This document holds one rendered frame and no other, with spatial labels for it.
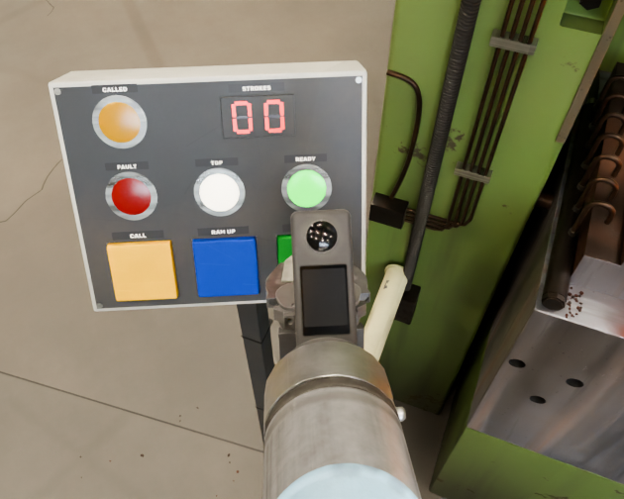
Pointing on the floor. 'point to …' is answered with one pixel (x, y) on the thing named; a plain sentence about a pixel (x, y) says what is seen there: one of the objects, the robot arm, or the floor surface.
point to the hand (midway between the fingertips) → (312, 249)
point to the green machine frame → (422, 348)
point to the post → (258, 325)
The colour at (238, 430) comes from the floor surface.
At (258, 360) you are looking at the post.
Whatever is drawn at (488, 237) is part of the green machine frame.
